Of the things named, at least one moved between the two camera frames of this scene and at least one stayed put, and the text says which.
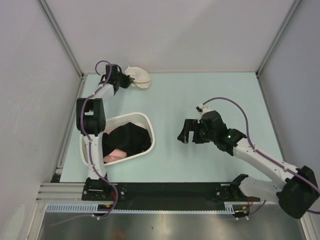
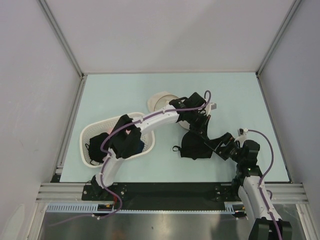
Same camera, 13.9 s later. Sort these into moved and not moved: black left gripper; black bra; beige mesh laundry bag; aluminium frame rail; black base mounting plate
Moved: beige mesh laundry bag; black bra; black left gripper
Not moved: aluminium frame rail; black base mounting plate
